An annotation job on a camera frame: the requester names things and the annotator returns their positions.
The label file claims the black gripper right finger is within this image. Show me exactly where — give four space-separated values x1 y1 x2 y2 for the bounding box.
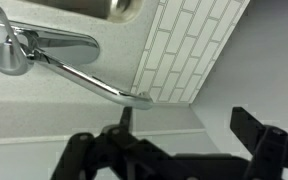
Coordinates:
229 106 288 180

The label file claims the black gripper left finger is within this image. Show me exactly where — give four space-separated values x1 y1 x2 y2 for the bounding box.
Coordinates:
49 106 185 180

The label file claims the chrome faucet spout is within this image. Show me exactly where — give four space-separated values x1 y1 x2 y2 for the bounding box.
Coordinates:
23 49 155 111

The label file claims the stainless steel sink basin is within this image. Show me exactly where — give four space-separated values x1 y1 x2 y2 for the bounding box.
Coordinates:
25 0 146 25

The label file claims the chrome faucet base with handle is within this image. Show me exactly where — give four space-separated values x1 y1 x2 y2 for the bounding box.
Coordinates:
0 0 101 77

